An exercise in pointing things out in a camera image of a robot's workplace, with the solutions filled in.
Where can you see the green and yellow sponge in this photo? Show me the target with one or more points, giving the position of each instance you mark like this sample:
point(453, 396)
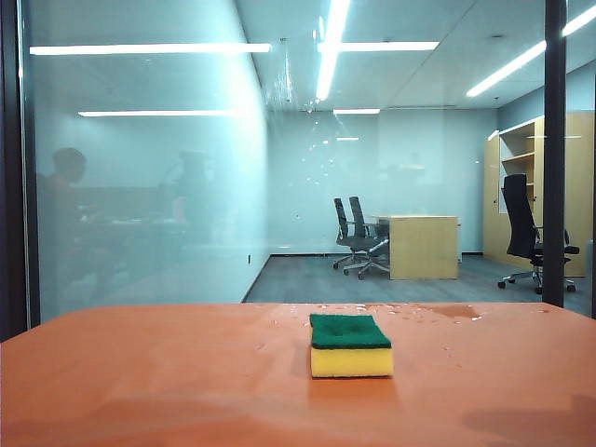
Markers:
point(351, 354)

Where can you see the grey mesh office chair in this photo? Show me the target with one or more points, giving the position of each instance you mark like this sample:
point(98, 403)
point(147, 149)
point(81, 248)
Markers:
point(363, 242)
point(343, 228)

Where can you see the light wooden office desk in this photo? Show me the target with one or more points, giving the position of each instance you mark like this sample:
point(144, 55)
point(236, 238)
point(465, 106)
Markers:
point(423, 247)

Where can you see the long ceiling strip light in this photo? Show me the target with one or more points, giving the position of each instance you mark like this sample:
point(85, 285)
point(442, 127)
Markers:
point(579, 19)
point(507, 67)

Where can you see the light wooden shelf cabinet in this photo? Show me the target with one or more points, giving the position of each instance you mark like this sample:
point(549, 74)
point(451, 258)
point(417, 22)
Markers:
point(579, 186)

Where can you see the large glass wall pane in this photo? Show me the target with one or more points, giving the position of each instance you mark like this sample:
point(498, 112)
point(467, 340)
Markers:
point(139, 223)

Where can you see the black vertical frame post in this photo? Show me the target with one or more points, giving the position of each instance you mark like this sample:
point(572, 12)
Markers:
point(555, 163)

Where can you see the dark glass wall frame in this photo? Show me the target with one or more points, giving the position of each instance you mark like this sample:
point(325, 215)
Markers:
point(11, 163)

